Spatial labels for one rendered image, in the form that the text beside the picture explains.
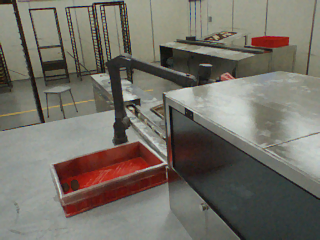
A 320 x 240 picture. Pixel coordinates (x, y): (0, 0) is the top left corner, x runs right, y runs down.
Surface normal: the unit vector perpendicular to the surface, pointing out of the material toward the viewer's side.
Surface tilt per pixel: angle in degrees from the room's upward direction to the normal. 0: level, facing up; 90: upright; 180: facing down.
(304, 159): 0
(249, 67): 91
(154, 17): 90
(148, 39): 90
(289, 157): 0
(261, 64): 90
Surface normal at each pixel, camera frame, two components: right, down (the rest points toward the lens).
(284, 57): 0.39, 0.31
